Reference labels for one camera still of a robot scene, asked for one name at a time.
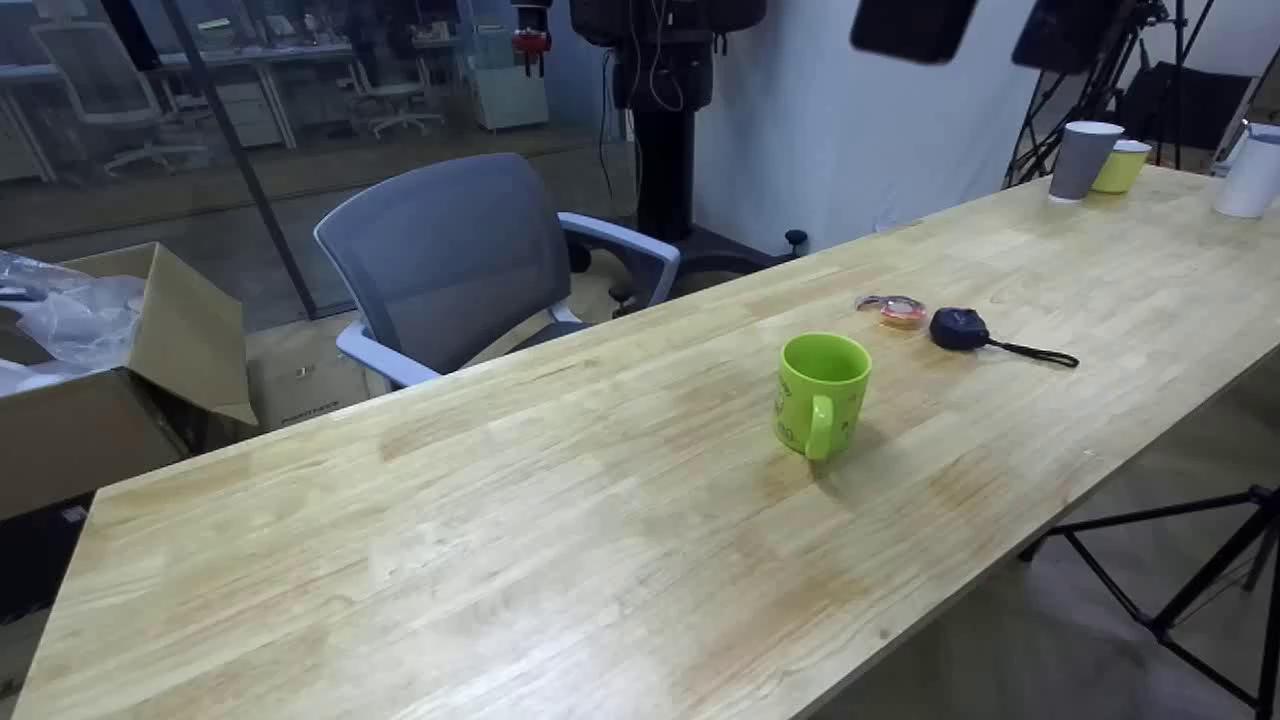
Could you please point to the green ceramic mug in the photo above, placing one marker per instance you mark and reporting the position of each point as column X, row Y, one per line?
column 825, row 383

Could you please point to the grey office chair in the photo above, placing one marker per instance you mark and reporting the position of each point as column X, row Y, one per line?
column 440, row 266

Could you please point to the small red-rimmed object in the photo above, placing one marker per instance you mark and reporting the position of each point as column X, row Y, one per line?
column 901, row 313

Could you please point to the small red hand piece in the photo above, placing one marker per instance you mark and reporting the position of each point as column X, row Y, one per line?
column 529, row 47

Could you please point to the white background office chair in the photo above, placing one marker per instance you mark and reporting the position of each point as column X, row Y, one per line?
column 399, row 93

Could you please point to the black hanging panel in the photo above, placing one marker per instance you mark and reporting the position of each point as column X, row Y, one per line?
column 1064, row 33
column 915, row 25

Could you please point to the brown cardboard box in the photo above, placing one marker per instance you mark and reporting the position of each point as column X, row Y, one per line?
column 175, row 334

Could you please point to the grey paper cup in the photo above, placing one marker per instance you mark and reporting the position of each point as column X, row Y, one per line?
column 1083, row 163

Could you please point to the yellow-green cup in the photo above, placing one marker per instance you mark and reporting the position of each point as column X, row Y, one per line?
column 1122, row 168

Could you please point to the clear plastic bag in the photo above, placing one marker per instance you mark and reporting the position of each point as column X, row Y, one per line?
column 67, row 321

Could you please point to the black folding chair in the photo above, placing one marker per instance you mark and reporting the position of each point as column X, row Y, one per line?
column 1181, row 104

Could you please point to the white jug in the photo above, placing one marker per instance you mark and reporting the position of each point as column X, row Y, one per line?
column 1251, row 175

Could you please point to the black tripod stand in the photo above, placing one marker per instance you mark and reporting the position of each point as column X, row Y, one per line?
column 1269, row 641

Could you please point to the black pedestal stand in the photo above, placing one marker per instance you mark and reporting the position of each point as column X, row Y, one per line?
column 663, row 163

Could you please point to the black partition frame post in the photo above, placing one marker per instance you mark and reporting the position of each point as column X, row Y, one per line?
column 215, row 146

